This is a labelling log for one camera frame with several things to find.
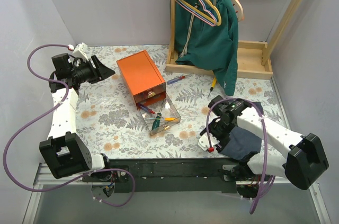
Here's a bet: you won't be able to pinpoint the orange drawer box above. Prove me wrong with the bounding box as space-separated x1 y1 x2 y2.
117 50 166 107

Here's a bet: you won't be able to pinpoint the blue red handled screwdriver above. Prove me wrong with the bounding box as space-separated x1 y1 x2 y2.
137 103 156 114

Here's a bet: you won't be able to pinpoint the orange handled screwdriver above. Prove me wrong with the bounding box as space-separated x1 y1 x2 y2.
148 118 177 122

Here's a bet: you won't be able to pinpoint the clear plastic drawer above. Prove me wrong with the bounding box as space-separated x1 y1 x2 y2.
136 93 181 136

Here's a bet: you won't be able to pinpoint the green handled screwdriver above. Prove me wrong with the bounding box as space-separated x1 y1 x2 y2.
152 101 164 130

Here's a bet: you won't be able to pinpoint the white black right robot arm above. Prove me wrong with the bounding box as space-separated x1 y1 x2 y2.
198 96 329 190

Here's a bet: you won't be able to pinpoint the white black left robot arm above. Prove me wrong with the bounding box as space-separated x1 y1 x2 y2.
39 53 115 182

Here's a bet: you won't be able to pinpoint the blue grey folded cloth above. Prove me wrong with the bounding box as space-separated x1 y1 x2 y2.
215 99 262 162

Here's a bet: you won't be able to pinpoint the floral patterned table mat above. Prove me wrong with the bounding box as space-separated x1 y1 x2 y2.
50 44 299 160

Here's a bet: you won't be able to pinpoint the wooden clothes rack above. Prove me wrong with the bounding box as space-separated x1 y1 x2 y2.
165 0 302 79

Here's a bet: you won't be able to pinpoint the yellow clothes hanger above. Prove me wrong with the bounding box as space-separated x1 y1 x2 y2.
198 0 222 26

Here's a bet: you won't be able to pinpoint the green shorts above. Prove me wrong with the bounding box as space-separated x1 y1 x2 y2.
174 0 239 96

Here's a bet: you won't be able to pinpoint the pink clothes hanger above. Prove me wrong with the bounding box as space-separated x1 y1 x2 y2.
175 0 211 26

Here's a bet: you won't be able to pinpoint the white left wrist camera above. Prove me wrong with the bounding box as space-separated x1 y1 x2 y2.
72 42 89 61

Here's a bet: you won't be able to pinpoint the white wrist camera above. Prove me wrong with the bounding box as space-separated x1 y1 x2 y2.
198 132 226 153
72 42 89 61

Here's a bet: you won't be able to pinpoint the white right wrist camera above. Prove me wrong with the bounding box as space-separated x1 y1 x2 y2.
198 132 226 153

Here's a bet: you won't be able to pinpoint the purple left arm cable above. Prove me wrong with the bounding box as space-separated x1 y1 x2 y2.
3 43 136 208

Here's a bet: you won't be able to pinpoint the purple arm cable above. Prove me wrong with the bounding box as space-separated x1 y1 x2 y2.
205 97 276 215
3 43 136 208

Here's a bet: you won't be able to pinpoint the yellow handled screwdriver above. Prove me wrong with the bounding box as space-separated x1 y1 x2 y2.
208 76 217 97

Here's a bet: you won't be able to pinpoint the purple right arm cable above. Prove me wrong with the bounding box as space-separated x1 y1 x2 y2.
205 97 276 215

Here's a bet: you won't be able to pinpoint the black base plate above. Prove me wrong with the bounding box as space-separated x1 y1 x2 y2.
47 155 304 195

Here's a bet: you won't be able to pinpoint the aluminium frame rail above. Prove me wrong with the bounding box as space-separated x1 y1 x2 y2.
24 164 331 223

